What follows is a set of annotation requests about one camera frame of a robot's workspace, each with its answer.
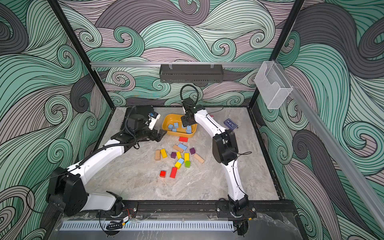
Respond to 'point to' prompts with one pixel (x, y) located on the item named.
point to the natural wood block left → (158, 155)
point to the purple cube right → (192, 151)
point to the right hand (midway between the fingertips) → (186, 121)
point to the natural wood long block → (198, 158)
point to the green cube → (187, 164)
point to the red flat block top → (183, 139)
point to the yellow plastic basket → (181, 132)
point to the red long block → (173, 172)
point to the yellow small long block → (179, 155)
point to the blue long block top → (182, 146)
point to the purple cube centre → (173, 155)
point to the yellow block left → (163, 153)
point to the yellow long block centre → (186, 157)
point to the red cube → (162, 174)
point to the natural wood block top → (176, 147)
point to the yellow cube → (178, 165)
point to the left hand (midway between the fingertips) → (159, 125)
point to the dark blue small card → (230, 123)
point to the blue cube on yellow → (181, 160)
